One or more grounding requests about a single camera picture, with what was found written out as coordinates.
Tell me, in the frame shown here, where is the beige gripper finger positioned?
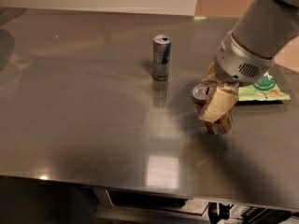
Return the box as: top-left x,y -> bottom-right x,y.
199,83 -> 239,123
203,63 -> 216,81

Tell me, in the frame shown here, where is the metal shelf under table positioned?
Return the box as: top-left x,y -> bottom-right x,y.
93,188 -> 209,224

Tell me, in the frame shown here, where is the silver blue energy drink can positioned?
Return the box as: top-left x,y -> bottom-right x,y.
152,35 -> 172,80

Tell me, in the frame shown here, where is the orange soda can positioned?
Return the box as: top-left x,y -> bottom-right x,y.
192,81 -> 233,135

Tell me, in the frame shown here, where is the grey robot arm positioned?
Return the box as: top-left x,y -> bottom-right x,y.
200,0 -> 299,122

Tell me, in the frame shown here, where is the green crumpled snack bag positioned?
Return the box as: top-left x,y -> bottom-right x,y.
238,72 -> 291,102

